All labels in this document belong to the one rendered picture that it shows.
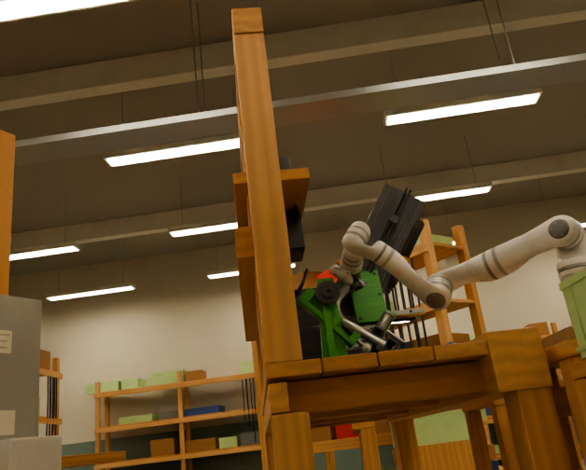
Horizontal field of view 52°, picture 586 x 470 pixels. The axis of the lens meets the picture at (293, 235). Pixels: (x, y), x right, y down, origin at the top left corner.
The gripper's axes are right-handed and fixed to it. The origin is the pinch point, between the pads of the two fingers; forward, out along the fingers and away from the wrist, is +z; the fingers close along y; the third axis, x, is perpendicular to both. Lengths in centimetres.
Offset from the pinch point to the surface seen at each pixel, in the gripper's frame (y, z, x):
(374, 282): -5.9, 2.9, -9.2
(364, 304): -8.4, 2.8, 0.9
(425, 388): -44, -41, 33
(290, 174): 28.4, -38.9, -1.4
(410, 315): -21.7, 15.5, -12.8
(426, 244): 29, 204, -177
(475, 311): -27, 242, -174
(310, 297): 0.0, -24.5, 23.5
